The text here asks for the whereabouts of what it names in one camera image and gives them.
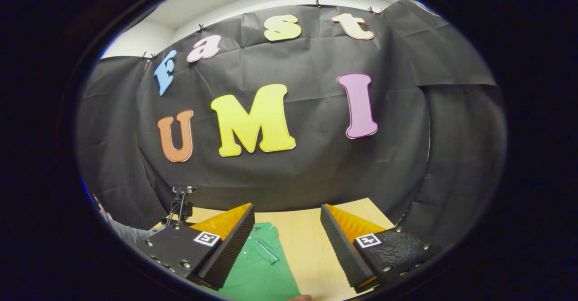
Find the green T-shirt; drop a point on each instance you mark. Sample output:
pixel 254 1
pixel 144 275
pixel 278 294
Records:
pixel 262 274

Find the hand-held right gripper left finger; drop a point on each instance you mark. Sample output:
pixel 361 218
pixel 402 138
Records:
pixel 230 251

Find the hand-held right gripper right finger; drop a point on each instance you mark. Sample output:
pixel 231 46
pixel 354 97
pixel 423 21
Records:
pixel 343 251

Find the black backdrop cloth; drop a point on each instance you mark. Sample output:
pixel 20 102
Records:
pixel 316 165

